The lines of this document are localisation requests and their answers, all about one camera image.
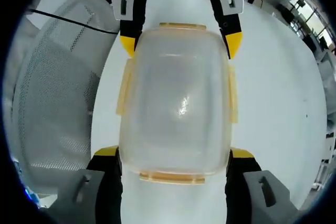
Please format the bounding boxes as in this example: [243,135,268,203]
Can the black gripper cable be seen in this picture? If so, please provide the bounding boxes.
[26,8,119,35]

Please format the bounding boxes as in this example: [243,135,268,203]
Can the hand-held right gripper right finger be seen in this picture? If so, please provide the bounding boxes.
[225,148,300,224]

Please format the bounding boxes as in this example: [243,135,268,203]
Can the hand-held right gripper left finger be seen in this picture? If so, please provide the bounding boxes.
[56,145,124,224]

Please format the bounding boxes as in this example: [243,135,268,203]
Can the grey mesh office chair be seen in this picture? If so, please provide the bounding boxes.
[10,0,124,210]

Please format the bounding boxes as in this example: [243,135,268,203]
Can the row of office desks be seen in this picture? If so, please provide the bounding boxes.
[245,0,336,57]

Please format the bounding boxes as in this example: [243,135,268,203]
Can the clear plastic box with buckles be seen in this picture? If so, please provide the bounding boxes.
[115,22,239,185]

